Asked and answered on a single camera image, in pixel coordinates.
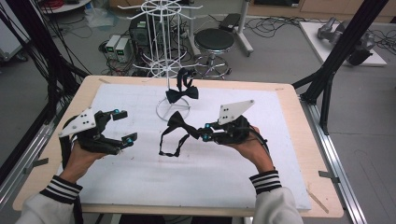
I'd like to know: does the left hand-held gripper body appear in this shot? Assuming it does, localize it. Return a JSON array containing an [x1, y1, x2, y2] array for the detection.
[[58, 107, 123, 156]]

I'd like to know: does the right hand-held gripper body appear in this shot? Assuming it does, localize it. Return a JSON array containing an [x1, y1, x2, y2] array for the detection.
[[214, 99, 256, 146]]

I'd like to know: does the black bow tie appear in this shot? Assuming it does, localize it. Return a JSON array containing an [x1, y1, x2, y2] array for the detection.
[[165, 67, 200, 105], [158, 110, 204, 159]]

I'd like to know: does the white wire display rack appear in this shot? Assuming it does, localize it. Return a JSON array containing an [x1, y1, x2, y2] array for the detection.
[[117, 0, 204, 122]]

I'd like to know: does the person's left hand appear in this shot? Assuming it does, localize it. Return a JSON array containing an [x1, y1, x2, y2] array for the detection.
[[59, 141, 108, 185]]

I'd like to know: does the person's right hand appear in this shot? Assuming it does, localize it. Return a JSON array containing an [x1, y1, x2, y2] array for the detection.
[[228, 125, 276, 175]]

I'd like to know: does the white foam mat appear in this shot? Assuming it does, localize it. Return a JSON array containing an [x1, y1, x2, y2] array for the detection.
[[55, 83, 312, 213]]

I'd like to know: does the white power supply unit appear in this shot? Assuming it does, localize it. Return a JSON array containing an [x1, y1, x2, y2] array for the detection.
[[105, 35, 121, 60], [115, 36, 132, 63]]

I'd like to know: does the black round stool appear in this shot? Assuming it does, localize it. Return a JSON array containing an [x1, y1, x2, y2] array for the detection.
[[190, 27, 236, 80]]

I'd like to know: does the white stand leg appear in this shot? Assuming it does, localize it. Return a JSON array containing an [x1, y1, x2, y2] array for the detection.
[[234, 0, 255, 58], [187, 0, 202, 59]]

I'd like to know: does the black computer tower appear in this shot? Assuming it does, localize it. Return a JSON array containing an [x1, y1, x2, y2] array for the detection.
[[128, 12, 157, 49]]

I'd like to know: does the black box device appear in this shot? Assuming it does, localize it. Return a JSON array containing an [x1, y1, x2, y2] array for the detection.
[[219, 12, 242, 33]]

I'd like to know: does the clear plastic bag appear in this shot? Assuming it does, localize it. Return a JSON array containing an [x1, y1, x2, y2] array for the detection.
[[84, 7, 120, 30]]

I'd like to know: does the white platform board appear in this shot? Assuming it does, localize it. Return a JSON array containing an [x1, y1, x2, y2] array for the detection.
[[298, 21, 389, 67]]

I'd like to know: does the round white table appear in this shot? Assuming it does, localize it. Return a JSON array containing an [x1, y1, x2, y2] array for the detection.
[[39, 0, 93, 15]]

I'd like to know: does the thin wooden stick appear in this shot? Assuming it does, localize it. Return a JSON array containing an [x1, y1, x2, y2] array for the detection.
[[306, 189, 331, 215]]

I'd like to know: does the grey robot part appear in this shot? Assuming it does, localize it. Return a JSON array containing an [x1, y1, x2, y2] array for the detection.
[[317, 16, 376, 66]]

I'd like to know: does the wooden cabinet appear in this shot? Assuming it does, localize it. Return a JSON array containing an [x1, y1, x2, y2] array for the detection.
[[247, 0, 396, 24]]

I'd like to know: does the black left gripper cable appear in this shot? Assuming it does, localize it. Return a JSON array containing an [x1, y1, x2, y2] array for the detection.
[[58, 135, 75, 171]]

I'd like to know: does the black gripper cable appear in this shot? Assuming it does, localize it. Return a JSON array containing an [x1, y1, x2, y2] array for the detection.
[[58, 135, 75, 171], [247, 125, 271, 155]]

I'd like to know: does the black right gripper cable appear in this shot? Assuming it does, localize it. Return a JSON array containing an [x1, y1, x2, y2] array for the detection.
[[247, 125, 271, 155]]

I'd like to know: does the aluminium rail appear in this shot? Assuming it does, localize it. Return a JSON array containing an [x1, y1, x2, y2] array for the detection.
[[299, 94, 369, 224], [0, 102, 73, 213]]

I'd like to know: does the grey metal bracket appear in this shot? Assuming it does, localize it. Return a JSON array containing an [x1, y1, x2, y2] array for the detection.
[[318, 170, 341, 185], [22, 157, 50, 175]]

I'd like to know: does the black frame with cables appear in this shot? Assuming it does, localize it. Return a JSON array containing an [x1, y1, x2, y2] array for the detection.
[[0, 0, 91, 126]]

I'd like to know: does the black floor cable bundle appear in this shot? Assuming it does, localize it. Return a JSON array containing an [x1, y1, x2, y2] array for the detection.
[[245, 15, 314, 39]]

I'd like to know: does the black frame strut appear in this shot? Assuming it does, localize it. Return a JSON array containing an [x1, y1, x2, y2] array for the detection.
[[291, 0, 390, 135]]

